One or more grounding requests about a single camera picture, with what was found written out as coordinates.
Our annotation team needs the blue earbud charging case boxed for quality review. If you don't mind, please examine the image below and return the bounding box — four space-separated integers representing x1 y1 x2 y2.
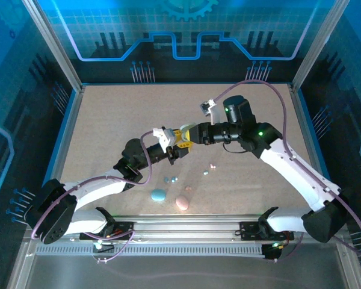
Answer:
150 188 167 203

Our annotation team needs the pink earbud charging case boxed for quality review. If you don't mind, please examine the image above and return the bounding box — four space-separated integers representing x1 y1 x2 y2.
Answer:
175 195 190 211

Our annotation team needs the blue table edge trim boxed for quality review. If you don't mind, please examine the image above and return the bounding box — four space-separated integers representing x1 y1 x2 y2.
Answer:
297 88 332 181
43 89 79 189

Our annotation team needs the small black controller module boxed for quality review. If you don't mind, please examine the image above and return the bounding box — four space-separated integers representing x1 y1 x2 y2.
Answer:
91 240 115 255
261 242 285 262

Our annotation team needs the blue circuit print back panel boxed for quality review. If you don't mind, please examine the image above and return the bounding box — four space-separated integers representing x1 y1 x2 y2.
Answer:
35 0 339 84

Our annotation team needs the blue printed side panel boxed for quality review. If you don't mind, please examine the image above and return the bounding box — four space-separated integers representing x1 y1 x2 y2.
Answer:
0 0 79 289
297 0 361 272

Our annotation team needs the grey metal shelf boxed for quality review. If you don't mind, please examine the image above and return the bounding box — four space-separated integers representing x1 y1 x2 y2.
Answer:
5 240 361 289

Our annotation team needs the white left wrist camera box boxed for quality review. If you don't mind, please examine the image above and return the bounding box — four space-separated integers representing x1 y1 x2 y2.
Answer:
152 126 176 149

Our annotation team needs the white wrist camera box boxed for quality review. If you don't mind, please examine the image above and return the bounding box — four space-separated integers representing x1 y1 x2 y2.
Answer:
199 99 223 126
152 126 176 149

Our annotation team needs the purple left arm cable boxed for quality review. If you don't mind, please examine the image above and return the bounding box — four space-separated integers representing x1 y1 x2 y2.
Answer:
31 131 157 265

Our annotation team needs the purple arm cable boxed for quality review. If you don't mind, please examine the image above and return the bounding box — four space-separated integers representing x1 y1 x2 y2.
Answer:
212 79 361 263
31 131 157 265

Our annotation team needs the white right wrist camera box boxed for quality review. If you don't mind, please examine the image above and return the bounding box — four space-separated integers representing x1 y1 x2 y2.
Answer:
199 99 223 126

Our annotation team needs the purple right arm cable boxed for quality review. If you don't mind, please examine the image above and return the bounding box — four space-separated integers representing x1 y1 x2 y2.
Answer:
212 79 361 263

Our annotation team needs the aluminium table side rail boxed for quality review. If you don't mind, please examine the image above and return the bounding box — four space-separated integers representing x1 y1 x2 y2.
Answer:
46 85 85 202
288 84 330 181

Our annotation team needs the aluminium arm base rail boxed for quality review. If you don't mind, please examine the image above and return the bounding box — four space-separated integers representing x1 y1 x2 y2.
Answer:
69 214 350 243

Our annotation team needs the slotted grey cable duct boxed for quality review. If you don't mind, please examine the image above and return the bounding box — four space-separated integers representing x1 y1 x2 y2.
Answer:
35 243 277 258

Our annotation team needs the aluminium frame post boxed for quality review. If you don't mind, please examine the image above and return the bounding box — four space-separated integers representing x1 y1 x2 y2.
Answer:
21 0 85 93
290 0 351 93

